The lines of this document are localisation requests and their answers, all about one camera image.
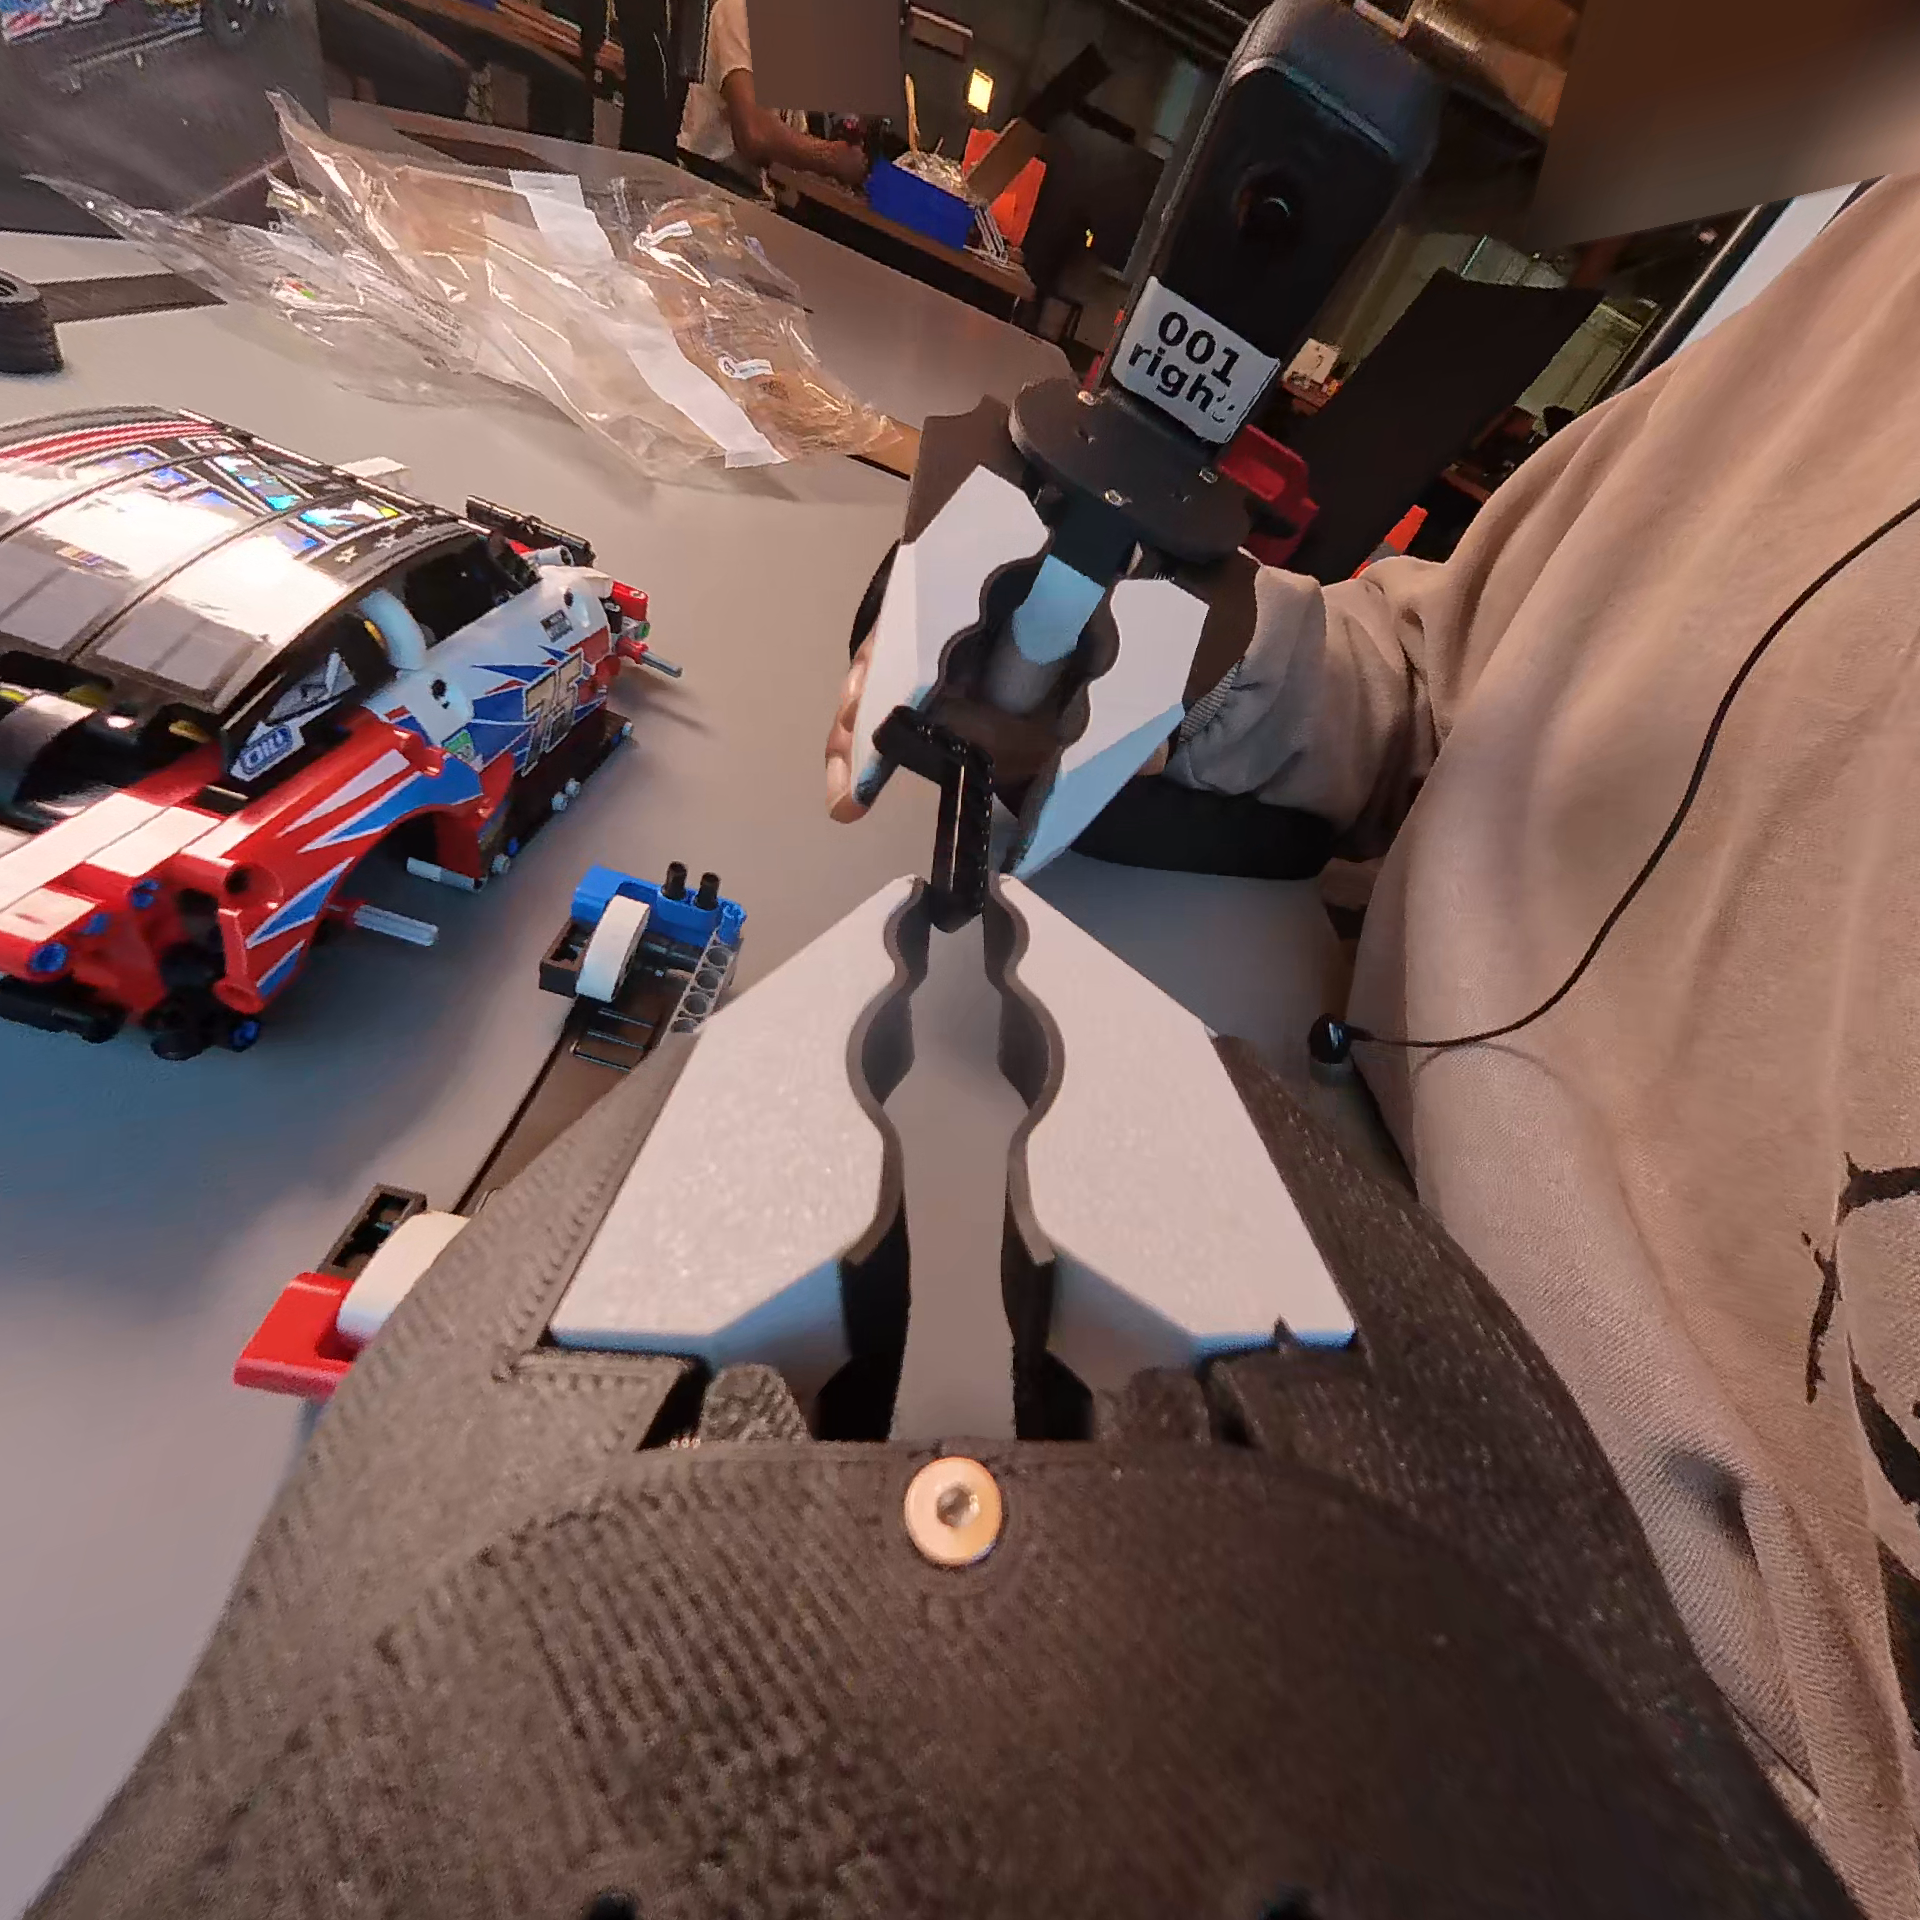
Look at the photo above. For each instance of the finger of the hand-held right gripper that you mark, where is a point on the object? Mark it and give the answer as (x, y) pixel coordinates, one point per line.
(935, 598)
(1147, 659)

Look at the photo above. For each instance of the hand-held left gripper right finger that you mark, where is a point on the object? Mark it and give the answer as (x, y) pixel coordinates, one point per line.
(1183, 1200)

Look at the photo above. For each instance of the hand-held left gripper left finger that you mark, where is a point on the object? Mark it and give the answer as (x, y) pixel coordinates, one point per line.
(719, 1183)

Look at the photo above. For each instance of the black L-shaped lego beam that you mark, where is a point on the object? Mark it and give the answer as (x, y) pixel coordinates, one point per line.
(961, 839)

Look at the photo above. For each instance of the long black lego chassis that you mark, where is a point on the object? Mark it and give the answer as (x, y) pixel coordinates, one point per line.
(631, 931)

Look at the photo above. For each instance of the person's right forearm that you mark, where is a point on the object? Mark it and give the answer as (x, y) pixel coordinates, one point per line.
(1351, 704)

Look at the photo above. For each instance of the red blue lego race car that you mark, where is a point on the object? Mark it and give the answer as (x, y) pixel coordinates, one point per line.
(303, 719)

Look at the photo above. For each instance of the black lego tyre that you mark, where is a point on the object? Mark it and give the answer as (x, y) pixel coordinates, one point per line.
(29, 322)

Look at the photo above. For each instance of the lego set box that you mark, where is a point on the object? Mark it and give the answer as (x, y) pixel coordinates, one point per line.
(119, 107)

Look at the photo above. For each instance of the person's right hand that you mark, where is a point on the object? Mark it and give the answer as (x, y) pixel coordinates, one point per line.
(841, 767)

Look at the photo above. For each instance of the black chair armrest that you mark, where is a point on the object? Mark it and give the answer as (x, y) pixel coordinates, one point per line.
(1199, 839)

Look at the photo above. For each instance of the orange cone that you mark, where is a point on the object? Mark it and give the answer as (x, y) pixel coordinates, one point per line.
(1396, 544)
(1015, 196)

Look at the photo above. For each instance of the small blue crate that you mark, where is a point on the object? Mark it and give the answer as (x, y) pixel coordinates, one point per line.
(919, 202)

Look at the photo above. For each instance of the person's torso in beige hoodie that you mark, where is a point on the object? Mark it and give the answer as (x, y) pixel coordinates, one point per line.
(1651, 1049)

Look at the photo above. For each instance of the large clear plastic bag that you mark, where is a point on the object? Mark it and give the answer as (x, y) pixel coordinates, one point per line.
(419, 269)

